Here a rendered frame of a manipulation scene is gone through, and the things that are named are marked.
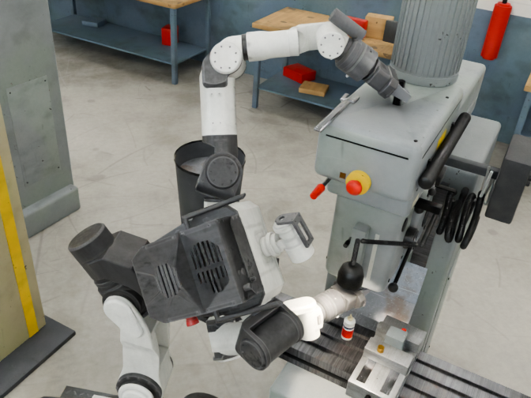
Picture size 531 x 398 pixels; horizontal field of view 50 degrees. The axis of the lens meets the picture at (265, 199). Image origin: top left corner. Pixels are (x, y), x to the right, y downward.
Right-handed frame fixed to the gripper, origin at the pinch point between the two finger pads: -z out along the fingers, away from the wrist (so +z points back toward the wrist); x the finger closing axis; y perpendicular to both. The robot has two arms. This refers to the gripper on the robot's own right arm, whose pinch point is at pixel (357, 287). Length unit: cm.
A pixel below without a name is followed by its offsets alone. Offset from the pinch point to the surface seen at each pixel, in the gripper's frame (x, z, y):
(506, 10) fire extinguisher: 162, -373, -6
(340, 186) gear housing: 2.7, 14.9, -42.9
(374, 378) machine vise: -19.1, 8.6, 19.9
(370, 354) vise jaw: -13.0, 3.8, 17.3
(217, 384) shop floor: 74, -2, 123
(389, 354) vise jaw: -17.7, 0.2, 15.8
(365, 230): -5.9, 11.2, -31.5
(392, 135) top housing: -12, 17, -65
